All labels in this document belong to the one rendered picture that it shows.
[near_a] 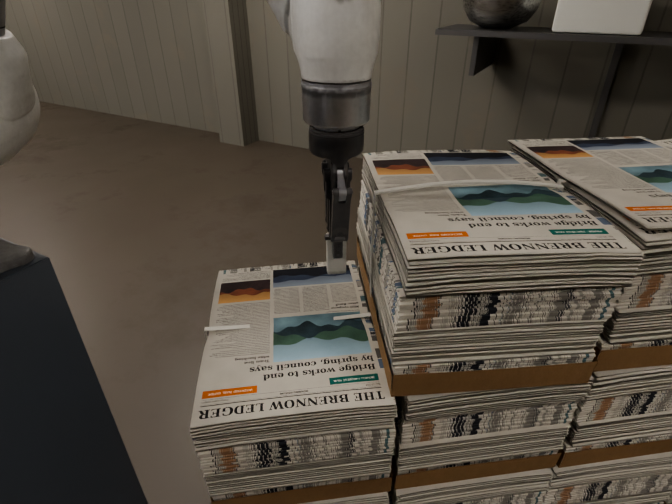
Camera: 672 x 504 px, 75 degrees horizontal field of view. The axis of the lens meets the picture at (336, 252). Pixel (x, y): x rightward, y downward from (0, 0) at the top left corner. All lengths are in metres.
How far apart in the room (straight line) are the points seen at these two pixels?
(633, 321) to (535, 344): 0.15
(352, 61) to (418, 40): 3.11
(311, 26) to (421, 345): 0.41
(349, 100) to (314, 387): 0.39
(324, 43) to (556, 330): 0.46
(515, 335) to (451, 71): 3.09
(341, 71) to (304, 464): 0.55
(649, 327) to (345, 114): 0.51
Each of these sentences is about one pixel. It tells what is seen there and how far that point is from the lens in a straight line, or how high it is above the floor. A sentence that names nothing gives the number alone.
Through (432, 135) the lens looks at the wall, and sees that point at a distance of 3.72.
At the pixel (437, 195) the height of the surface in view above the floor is 1.06.
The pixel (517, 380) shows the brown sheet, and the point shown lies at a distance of 0.68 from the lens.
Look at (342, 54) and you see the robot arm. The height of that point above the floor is 1.25.
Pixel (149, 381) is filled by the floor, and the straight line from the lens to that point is 1.93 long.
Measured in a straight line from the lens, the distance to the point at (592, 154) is 0.91.
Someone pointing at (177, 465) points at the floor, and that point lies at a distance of 1.65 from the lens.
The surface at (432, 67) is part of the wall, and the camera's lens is 3.63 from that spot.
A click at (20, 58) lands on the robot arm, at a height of 1.23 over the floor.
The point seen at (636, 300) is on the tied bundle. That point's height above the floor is 0.96.
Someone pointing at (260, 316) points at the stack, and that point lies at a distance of 0.78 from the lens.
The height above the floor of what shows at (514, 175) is 1.06.
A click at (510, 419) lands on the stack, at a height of 0.74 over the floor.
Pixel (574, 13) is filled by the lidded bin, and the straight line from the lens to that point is 2.82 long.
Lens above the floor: 1.32
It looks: 31 degrees down
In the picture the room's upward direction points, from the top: straight up
